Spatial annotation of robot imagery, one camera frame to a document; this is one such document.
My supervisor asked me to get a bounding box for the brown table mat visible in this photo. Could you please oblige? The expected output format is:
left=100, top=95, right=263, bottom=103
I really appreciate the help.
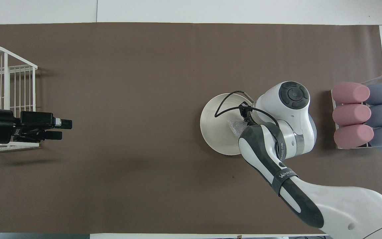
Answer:
left=0, top=22, right=382, bottom=234

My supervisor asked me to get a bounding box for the white wire dish rack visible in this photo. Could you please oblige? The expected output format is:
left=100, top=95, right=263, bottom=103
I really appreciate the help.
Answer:
left=0, top=46, right=40, bottom=152

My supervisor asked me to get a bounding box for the silver mesh sponge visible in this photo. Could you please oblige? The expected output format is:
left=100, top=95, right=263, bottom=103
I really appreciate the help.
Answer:
left=227, top=119, right=250, bottom=138

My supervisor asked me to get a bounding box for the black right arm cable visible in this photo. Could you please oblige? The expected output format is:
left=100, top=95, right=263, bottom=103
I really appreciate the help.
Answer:
left=214, top=91, right=280, bottom=126

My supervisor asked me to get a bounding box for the pink plastic cup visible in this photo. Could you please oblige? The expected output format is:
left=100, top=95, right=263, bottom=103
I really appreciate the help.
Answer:
left=331, top=82, right=370, bottom=104
left=332, top=104, right=372, bottom=127
left=334, top=124, right=374, bottom=150

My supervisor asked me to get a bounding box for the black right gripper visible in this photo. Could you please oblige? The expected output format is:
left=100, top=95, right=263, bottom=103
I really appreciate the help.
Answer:
left=239, top=102, right=256, bottom=126

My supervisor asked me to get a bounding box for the cream round plate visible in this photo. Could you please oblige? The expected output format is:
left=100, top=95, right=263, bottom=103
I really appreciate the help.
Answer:
left=200, top=93, right=261, bottom=156

